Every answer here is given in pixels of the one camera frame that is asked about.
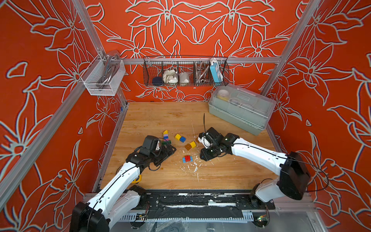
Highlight white cloth in basket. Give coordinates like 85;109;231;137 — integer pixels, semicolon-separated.
162;69;179;85

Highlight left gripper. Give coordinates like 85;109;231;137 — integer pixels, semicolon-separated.
149;143;176;165

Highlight grey lidded storage box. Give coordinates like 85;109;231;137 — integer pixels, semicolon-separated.
208;84;276;135

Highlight yellow tape measure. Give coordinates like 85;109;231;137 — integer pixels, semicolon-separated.
132;175;142;184

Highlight clear plastic bin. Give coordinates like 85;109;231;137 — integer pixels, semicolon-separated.
81;50;126;96

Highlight black wire basket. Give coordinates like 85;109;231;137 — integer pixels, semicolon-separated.
143;55;230;87

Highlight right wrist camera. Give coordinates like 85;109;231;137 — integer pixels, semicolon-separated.
198;132;213;149

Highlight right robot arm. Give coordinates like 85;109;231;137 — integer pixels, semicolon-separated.
198;127;311;207

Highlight light blue box in basket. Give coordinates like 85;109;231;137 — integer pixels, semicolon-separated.
209;58;223;83

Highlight light blue long lego brick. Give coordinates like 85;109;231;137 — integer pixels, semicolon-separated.
182;156;193;163

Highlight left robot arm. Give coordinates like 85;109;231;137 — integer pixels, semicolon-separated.
69;140;176;232

